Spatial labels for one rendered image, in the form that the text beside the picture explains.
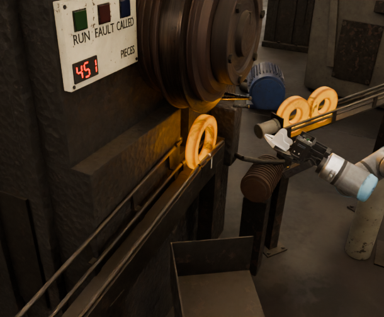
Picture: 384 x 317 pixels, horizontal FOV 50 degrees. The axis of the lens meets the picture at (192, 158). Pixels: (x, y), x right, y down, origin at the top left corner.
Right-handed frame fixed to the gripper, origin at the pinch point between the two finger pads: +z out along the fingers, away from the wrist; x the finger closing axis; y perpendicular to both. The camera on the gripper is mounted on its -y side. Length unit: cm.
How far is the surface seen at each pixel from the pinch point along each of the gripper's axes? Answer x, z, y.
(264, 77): -186, 41, -55
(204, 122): 15.9, 18.0, 2.7
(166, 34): 36, 30, 31
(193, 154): 22.3, 15.7, -5.1
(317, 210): -77, -36, -66
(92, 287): 69, 14, -21
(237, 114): -8.6, 14.3, -1.9
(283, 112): -28.6, 1.7, -1.9
